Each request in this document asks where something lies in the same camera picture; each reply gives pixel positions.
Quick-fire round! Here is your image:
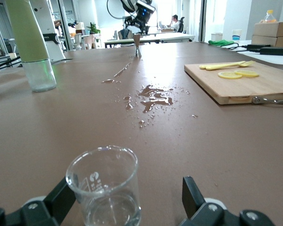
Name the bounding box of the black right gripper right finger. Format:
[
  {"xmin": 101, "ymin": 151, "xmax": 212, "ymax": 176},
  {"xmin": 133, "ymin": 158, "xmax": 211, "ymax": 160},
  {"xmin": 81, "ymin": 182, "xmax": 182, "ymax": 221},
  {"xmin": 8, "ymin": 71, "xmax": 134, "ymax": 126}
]
[{"xmin": 179, "ymin": 176, "xmax": 278, "ymax": 226}]

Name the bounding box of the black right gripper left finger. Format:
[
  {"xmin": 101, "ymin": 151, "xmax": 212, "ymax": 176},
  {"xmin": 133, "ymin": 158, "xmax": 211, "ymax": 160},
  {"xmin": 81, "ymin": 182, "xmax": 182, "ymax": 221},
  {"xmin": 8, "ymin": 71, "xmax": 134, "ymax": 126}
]
[{"xmin": 0, "ymin": 176, "xmax": 76, "ymax": 226}]

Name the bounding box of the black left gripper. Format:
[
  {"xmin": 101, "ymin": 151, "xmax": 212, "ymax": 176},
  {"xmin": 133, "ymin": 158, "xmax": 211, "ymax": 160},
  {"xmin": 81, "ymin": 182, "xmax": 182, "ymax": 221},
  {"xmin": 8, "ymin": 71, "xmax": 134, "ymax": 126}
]
[{"xmin": 124, "ymin": 7, "xmax": 153, "ymax": 34}]

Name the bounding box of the steel double jigger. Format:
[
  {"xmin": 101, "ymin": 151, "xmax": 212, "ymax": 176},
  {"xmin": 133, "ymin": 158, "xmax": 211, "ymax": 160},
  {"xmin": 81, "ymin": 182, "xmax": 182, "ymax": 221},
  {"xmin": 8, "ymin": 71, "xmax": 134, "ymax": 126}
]
[{"xmin": 133, "ymin": 33, "xmax": 142, "ymax": 58}]

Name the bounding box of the small clear glass beaker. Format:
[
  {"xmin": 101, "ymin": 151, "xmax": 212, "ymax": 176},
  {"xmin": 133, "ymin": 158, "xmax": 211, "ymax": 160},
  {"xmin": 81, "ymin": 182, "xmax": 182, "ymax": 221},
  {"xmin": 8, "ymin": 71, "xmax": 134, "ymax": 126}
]
[{"xmin": 65, "ymin": 145, "xmax": 142, "ymax": 226}]

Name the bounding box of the white paper cup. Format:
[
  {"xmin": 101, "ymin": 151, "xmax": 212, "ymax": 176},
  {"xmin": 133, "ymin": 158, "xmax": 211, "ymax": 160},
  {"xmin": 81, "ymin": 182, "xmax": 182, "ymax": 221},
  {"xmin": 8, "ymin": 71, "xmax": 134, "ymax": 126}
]
[{"xmin": 231, "ymin": 29, "xmax": 242, "ymax": 41}]

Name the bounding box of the long white table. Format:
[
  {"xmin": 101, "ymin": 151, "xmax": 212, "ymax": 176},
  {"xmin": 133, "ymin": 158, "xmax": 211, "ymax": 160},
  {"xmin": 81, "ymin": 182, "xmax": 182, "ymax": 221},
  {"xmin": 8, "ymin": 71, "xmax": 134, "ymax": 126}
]
[{"xmin": 103, "ymin": 32, "xmax": 195, "ymax": 49}]

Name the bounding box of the seated person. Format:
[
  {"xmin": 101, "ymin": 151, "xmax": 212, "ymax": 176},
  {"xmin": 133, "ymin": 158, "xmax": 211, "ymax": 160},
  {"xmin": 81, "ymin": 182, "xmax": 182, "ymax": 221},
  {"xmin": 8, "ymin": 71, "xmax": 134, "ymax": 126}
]
[{"xmin": 166, "ymin": 14, "xmax": 181, "ymax": 32}]

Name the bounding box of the potted green plant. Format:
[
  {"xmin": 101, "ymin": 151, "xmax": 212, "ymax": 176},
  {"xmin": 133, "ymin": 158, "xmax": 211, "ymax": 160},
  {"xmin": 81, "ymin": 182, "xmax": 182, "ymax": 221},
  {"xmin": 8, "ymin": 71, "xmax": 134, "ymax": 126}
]
[{"xmin": 86, "ymin": 22, "xmax": 101, "ymax": 36}]

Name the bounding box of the black office chair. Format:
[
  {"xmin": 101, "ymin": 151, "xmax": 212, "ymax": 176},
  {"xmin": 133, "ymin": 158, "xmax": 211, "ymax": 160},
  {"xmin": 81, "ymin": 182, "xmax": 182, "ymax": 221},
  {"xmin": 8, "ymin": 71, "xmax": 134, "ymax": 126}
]
[{"xmin": 178, "ymin": 16, "xmax": 186, "ymax": 33}]

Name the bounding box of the spilled liquid streak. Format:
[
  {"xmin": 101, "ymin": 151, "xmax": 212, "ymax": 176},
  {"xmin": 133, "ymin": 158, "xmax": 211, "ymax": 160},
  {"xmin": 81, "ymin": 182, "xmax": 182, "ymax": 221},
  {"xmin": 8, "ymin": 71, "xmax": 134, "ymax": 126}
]
[{"xmin": 101, "ymin": 61, "xmax": 134, "ymax": 84}]

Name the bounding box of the brown table mat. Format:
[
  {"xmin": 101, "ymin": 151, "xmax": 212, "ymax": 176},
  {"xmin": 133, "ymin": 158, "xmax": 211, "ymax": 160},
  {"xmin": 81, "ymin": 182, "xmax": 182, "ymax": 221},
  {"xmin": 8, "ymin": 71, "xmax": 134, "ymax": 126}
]
[{"xmin": 0, "ymin": 41, "xmax": 283, "ymax": 226}]

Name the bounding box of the spilled brown liquid puddle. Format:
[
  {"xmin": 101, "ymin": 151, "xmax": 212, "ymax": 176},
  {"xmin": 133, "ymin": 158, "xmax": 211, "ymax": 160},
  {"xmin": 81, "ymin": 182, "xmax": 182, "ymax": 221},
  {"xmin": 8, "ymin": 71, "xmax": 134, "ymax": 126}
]
[{"xmin": 124, "ymin": 84, "xmax": 175, "ymax": 129}]

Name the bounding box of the yellow plastic knife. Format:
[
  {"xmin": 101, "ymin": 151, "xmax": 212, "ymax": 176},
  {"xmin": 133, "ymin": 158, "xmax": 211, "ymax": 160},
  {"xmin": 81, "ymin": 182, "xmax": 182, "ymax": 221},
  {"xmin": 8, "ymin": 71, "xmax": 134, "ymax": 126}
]
[{"xmin": 199, "ymin": 61, "xmax": 247, "ymax": 70}]

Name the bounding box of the white waste bin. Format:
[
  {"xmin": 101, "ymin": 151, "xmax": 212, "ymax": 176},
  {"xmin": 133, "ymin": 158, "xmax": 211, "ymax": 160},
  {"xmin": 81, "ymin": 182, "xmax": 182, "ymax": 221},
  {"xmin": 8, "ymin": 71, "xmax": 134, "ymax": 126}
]
[{"xmin": 211, "ymin": 32, "xmax": 224, "ymax": 42}]

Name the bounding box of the green cloth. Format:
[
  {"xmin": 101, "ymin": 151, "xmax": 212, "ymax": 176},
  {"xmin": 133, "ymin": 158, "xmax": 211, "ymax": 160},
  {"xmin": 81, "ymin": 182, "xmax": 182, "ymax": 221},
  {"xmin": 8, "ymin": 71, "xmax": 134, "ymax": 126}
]
[{"xmin": 208, "ymin": 39, "xmax": 235, "ymax": 47}]

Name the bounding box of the lemon slice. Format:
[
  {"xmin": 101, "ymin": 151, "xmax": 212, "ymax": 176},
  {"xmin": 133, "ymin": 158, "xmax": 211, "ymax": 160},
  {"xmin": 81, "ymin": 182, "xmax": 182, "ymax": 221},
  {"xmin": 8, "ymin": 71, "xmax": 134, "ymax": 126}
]
[
  {"xmin": 217, "ymin": 71, "xmax": 243, "ymax": 80},
  {"xmin": 234, "ymin": 70, "xmax": 260, "ymax": 78}
]

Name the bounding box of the green sleeved glass bottle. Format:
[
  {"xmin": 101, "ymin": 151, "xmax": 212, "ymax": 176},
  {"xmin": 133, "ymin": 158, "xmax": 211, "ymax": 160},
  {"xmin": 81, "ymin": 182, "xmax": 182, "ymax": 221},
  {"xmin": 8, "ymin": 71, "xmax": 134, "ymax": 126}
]
[{"xmin": 5, "ymin": 0, "xmax": 58, "ymax": 93}]

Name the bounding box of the yellow plastic fork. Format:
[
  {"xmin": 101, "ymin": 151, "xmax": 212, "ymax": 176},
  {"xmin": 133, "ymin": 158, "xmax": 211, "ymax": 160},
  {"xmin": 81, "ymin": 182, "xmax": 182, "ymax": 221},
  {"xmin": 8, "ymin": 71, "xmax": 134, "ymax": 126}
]
[{"xmin": 205, "ymin": 60, "xmax": 257, "ymax": 71}]

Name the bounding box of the black power adapter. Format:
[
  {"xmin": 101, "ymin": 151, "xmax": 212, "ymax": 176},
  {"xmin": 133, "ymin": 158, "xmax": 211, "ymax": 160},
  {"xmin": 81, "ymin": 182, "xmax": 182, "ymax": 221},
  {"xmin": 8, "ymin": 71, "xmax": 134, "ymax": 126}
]
[
  {"xmin": 246, "ymin": 44, "xmax": 272, "ymax": 51},
  {"xmin": 259, "ymin": 46, "xmax": 283, "ymax": 56}
]

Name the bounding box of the wooden cutting board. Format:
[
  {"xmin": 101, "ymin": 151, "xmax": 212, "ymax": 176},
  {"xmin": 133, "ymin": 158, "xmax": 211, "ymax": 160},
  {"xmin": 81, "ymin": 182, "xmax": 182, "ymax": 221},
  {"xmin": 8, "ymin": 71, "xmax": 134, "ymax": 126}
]
[{"xmin": 183, "ymin": 60, "xmax": 283, "ymax": 106}]

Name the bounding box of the cardboard box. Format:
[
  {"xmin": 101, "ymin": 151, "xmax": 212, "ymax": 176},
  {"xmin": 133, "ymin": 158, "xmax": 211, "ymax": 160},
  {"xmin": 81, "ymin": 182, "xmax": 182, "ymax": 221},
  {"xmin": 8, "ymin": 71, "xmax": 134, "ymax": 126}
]
[
  {"xmin": 253, "ymin": 20, "xmax": 283, "ymax": 38},
  {"xmin": 251, "ymin": 34, "xmax": 283, "ymax": 49}
]

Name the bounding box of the orange drink bottle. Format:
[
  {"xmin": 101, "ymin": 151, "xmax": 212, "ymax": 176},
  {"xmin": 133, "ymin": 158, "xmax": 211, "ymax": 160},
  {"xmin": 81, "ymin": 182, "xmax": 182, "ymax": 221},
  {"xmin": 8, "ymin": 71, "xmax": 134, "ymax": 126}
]
[{"xmin": 259, "ymin": 9, "xmax": 279, "ymax": 24}]

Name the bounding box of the white side table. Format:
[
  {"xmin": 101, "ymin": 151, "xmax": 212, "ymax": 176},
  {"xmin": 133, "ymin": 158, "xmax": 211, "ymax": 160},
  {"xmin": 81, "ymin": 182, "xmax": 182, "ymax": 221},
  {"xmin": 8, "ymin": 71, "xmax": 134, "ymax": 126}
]
[{"xmin": 226, "ymin": 39, "xmax": 283, "ymax": 71}]

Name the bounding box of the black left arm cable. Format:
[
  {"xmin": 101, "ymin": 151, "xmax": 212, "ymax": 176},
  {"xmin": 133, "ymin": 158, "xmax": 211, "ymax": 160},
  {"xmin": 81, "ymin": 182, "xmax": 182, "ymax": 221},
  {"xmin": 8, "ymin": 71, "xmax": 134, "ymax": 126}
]
[{"xmin": 107, "ymin": 0, "xmax": 133, "ymax": 21}]

